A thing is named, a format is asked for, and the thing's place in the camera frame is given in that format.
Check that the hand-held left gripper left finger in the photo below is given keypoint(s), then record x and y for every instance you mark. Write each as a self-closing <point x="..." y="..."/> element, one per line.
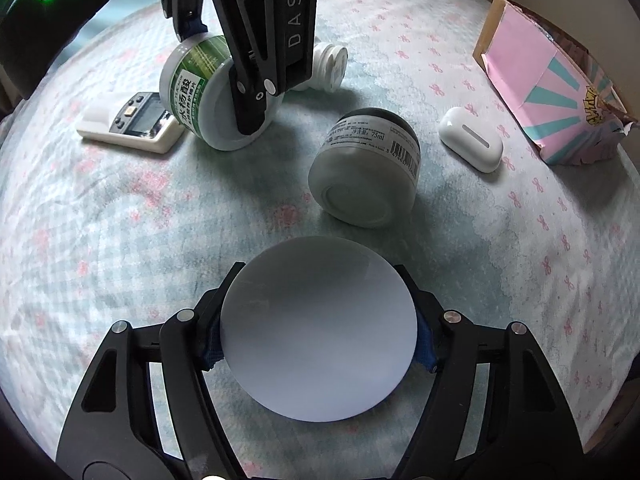
<point x="212" y="351"/>

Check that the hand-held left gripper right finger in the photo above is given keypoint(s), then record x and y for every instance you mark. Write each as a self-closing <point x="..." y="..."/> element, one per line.
<point x="426" y="346"/>

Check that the white jar with green label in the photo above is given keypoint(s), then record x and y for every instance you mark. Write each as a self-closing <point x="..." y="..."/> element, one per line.
<point x="197" y="80"/>

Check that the white round jar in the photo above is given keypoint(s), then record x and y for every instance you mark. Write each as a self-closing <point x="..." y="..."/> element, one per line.
<point x="320" y="330"/>

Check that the small white plastic bottle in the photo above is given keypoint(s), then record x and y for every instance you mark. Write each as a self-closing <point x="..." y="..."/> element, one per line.
<point x="331" y="63"/>

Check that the white remote control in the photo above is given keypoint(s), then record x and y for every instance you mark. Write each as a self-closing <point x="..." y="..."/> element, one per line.
<point x="131" y="125"/>

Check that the bow-patterned quilted bedsheet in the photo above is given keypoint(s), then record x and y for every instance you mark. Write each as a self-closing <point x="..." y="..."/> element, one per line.
<point x="125" y="240"/>

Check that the dark jar with white label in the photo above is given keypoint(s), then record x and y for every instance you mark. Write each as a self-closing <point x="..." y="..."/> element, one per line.
<point x="361" y="180"/>

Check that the white earbuds case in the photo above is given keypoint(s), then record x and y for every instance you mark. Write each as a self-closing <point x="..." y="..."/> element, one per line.
<point x="470" y="139"/>

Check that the pink paper box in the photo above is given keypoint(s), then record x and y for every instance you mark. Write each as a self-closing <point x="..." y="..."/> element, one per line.
<point x="540" y="90"/>

